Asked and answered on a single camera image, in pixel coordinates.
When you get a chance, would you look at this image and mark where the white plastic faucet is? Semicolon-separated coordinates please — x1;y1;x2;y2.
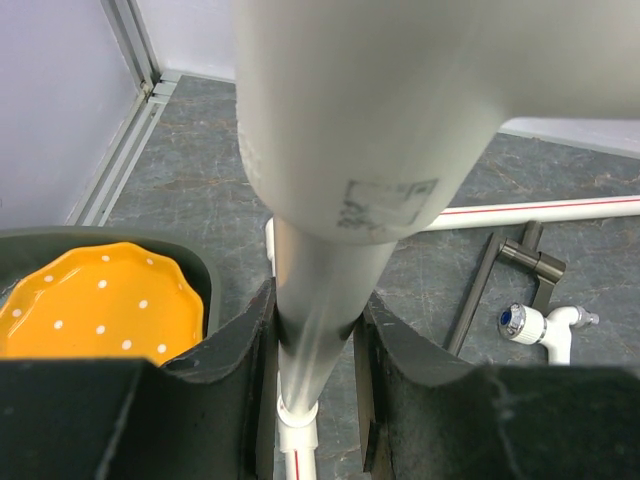
498;303;600;365

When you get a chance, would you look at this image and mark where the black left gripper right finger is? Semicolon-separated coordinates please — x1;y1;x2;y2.
353;295;639;479

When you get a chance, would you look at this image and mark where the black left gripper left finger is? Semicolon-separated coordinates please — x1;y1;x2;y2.
1;280;278;479

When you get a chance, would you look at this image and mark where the dark grey tray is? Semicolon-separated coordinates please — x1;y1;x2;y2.
1;227;222;339

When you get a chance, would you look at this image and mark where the white PVC pipe frame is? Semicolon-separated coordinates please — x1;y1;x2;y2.
232;0;640;480

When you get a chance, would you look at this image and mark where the dark grey lever faucet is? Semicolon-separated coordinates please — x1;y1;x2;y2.
444;221;567;356

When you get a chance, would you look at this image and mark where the orange dotted plate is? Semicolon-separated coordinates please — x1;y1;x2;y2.
1;242;205;365

